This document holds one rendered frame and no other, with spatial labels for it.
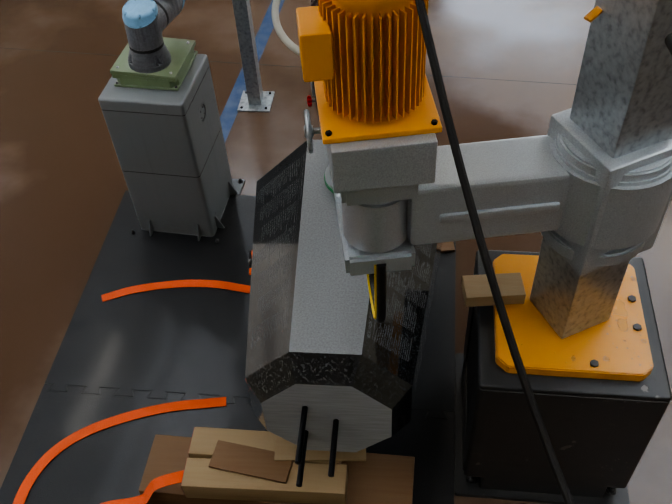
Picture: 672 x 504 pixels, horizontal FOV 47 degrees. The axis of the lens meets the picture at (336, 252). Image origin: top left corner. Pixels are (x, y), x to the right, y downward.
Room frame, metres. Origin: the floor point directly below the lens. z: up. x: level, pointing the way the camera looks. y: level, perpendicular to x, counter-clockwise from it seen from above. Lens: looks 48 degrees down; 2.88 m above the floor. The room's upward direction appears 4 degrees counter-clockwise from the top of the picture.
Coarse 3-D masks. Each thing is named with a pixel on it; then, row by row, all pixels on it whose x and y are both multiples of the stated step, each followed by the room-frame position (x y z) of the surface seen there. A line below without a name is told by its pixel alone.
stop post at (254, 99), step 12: (240, 0) 3.87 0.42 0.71; (240, 12) 3.87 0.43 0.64; (240, 24) 3.87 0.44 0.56; (252, 24) 3.92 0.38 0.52; (240, 36) 3.87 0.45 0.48; (252, 36) 3.89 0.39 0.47; (240, 48) 3.88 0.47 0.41; (252, 48) 3.86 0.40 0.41; (252, 60) 3.87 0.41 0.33; (252, 72) 3.87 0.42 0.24; (252, 84) 3.87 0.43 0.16; (252, 96) 3.87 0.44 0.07; (264, 96) 3.95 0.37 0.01; (240, 108) 3.84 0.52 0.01; (252, 108) 3.83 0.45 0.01; (264, 108) 3.83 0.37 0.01
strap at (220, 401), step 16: (128, 288) 2.46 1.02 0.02; (144, 288) 2.45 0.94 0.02; (160, 288) 2.44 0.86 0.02; (224, 288) 2.41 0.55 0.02; (240, 288) 2.41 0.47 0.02; (192, 400) 1.80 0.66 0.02; (208, 400) 1.79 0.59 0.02; (224, 400) 1.79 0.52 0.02; (128, 416) 1.74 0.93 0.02; (144, 416) 1.74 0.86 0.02; (80, 432) 1.68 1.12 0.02; (64, 448) 1.61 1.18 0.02; (32, 480) 1.48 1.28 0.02; (160, 480) 1.34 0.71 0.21; (176, 480) 1.33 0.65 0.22; (16, 496) 1.41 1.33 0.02; (144, 496) 1.32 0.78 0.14
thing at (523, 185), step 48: (480, 144) 1.62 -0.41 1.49; (528, 144) 1.61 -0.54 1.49; (432, 192) 1.46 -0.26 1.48; (480, 192) 1.46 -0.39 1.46; (528, 192) 1.47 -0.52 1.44; (576, 192) 1.45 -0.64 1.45; (624, 192) 1.40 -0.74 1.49; (432, 240) 1.46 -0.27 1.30; (576, 240) 1.43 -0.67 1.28; (624, 240) 1.40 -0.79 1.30
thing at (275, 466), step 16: (224, 448) 1.43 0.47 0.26; (240, 448) 1.42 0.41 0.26; (256, 448) 1.42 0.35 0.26; (288, 448) 1.41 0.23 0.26; (224, 464) 1.36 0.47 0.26; (240, 464) 1.36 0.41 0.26; (256, 464) 1.36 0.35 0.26; (272, 464) 1.35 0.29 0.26; (288, 464) 1.35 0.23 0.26; (272, 480) 1.29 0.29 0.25
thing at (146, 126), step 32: (192, 64) 3.07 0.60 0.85; (128, 96) 2.86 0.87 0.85; (160, 96) 2.84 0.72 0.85; (192, 96) 2.89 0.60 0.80; (128, 128) 2.83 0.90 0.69; (160, 128) 2.80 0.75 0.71; (192, 128) 2.82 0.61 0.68; (128, 160) 2.85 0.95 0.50; (160, 160) 2.81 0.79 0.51; (192, 160) 2.77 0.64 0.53; (224, 160) 3.10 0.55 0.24; (160, 192) 2.82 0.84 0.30; (192, 192) 2.78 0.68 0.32; (224, 192) 3.01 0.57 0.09; (160, 224) 2.83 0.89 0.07; (192, 224) 2.79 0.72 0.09
